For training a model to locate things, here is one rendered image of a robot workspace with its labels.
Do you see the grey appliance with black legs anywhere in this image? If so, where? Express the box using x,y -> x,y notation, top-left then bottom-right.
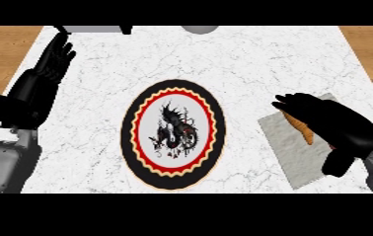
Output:
51,25 -> 134,36

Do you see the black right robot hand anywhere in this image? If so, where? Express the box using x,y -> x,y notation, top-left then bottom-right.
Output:
269,93 -> 373,179

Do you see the black red dragon plate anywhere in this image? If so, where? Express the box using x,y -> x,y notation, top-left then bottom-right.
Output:
119,78 -> 226,192

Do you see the brown croissant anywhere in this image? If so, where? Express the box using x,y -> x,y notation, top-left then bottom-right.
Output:
281,110 -> 315,146

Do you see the grey round object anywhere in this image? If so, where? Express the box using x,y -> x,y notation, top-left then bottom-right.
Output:
181,25 -> 219,36

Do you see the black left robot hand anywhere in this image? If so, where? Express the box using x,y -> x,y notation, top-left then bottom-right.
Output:
0,32 -> 78,130

